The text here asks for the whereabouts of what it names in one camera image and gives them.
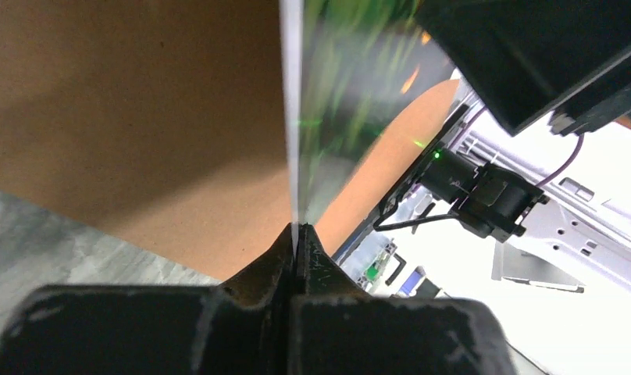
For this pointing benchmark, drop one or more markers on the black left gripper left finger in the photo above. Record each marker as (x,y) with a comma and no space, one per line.
(238,327)

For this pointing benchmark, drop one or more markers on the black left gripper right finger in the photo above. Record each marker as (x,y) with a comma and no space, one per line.
(340,329)

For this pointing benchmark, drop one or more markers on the brown backing board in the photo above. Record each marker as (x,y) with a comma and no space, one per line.
(159,122)

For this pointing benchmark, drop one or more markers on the sunflower photo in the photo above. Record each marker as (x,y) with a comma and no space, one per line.
(365,90)

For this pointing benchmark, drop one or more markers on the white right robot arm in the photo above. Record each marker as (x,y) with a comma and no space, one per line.
(546,76)

